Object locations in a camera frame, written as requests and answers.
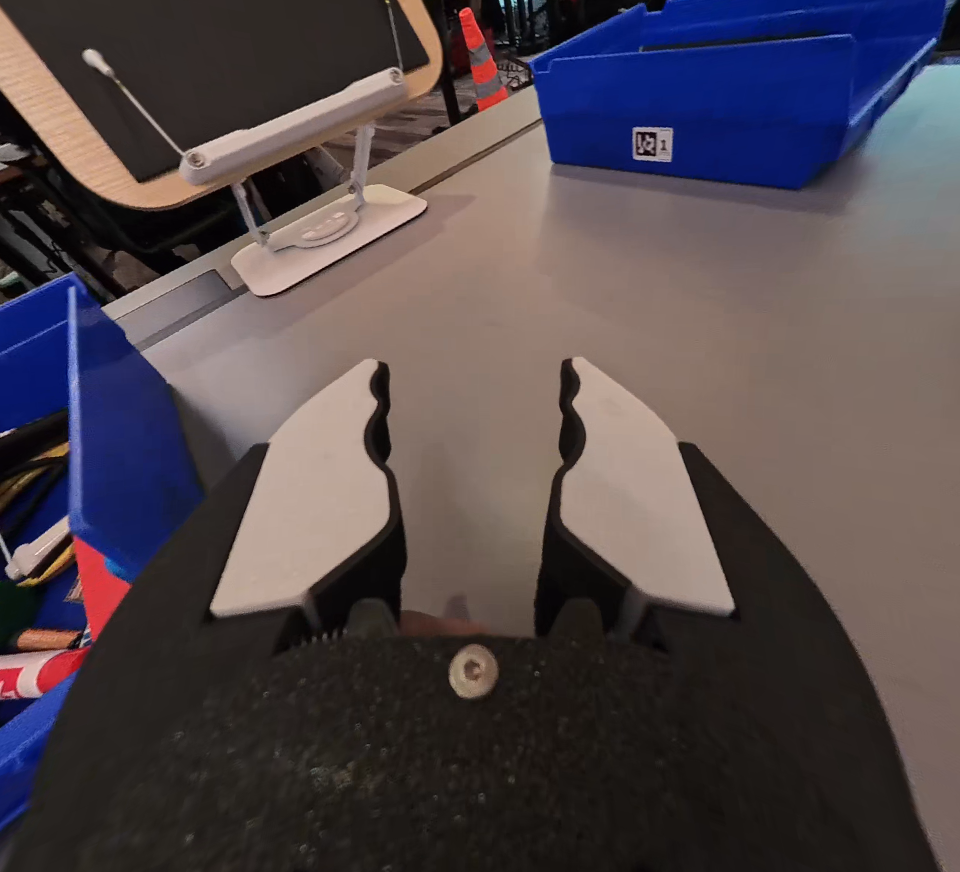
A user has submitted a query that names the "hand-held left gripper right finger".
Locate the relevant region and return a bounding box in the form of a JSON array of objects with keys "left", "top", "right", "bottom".
[{"left": 534, "top": 356, "right": 738, "bottom": 639}]

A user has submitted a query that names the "blue plastic bin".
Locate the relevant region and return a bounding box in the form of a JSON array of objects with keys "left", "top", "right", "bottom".
[
  {"left": 530, "top": 0, "right": 950, "bottom": 192},
  {"left": 0, "top": 273, "right": 205, "bottom": 835}
]

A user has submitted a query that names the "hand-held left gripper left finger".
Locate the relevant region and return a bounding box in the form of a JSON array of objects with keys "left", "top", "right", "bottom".
[{"left": 208, "top": 359, "right": 408, "bottom": 636}]

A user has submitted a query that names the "black wooden book stand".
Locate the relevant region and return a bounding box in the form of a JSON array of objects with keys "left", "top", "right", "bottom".
[{"left": 0, "top": 0, "right": 445, "bottom": 299}]

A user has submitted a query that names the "orange traffic cone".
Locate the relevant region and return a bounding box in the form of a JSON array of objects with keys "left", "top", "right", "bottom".
[{"left": 459, "top": 8, "right": 511, "bottom": 114}]

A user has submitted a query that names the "red white item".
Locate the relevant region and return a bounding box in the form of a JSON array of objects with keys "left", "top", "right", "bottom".
[{"left": 0, "top": 649, "right": 90, "bottom": 700}]

